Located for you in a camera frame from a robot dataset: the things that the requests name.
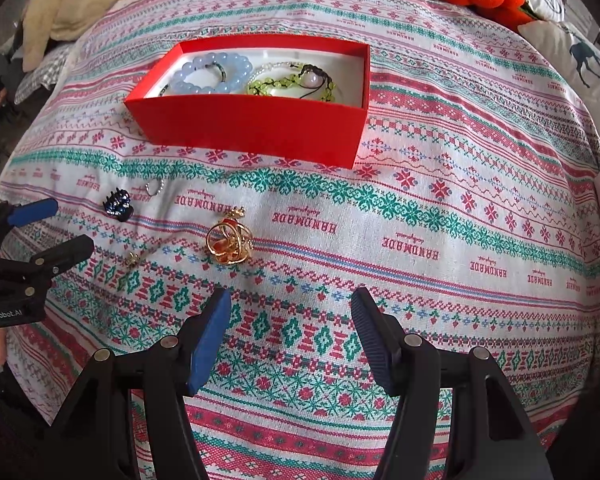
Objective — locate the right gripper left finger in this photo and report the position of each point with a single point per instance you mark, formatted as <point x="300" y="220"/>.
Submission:
<point x="91" y="436"/>

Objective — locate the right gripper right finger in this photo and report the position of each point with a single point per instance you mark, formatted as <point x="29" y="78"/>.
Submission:
<point x="491" y="436"/>

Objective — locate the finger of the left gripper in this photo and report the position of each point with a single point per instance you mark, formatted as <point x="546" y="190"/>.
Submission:
<point x="49" y="263"/>
<point x="16" y="216"/>

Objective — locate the small gold earring charm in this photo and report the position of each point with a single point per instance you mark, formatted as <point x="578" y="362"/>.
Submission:
<point x="132" y="259"/>

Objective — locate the black hair claw clip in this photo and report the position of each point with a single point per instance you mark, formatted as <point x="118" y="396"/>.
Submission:
<point x="118" y="205"/>

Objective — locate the gold ring cluster keychain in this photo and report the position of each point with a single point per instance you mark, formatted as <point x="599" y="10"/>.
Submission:
<point x="229" y="241"/>

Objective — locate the patterned knit bedspread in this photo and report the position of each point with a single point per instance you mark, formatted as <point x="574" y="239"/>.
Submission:
<point x="469" y="214"/>

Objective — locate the red cardboard box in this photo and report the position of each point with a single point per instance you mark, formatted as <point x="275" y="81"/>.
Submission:
<point x="296" y="125"/>

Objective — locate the white deer print pillow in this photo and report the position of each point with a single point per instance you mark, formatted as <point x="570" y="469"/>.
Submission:
<point x="575" y="58"/>

